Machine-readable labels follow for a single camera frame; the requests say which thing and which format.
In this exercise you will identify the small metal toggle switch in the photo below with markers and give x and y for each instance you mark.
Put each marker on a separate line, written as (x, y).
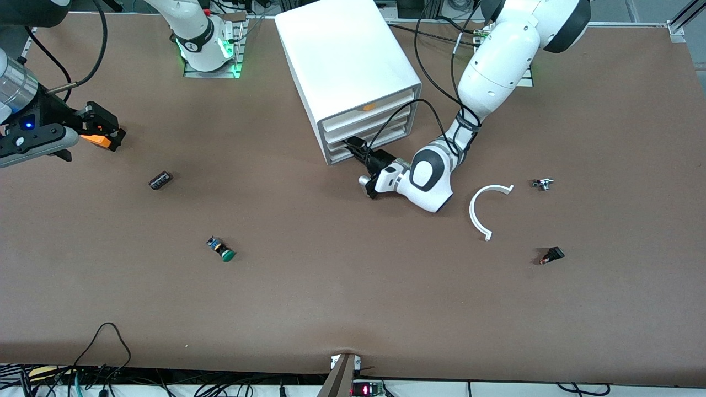
(543, 184)

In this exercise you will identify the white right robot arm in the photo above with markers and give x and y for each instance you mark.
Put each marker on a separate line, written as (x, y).
(193, 22)

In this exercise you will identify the green push button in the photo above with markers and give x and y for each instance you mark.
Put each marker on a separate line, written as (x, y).
(226, 254)

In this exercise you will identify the white plastic drawer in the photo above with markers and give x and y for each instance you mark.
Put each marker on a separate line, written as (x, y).
(339, 157)
(358, 116)
(353, 129)
(337, 148)

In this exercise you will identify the black electronic component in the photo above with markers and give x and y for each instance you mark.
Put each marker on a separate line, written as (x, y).
(160, 181)

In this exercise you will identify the aluminium frame profile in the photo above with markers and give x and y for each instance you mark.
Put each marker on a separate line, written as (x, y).
(675, 30)

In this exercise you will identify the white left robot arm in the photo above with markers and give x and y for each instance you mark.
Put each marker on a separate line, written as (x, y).
(496, 66)

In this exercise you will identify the orange box with black base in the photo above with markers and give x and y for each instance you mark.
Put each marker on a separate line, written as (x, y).
(99, 141)

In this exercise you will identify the red LED display module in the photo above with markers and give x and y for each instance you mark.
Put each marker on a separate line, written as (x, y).
(367, 390)

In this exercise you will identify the white post bracket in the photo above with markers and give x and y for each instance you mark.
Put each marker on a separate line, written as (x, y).
(358, 362)

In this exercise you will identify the white drawer cabinet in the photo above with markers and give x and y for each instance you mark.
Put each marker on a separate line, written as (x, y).
(342, 49)

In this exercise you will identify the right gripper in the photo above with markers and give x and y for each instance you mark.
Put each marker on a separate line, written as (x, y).
(51, 112)

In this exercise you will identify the black rocker switch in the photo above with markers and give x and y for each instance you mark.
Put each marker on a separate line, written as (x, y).
(554, 253)

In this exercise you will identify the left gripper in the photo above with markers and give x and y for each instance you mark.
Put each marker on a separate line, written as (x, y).
(377, 162)

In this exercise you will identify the brown camera post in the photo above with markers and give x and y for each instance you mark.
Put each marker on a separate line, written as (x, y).
(341, 380)

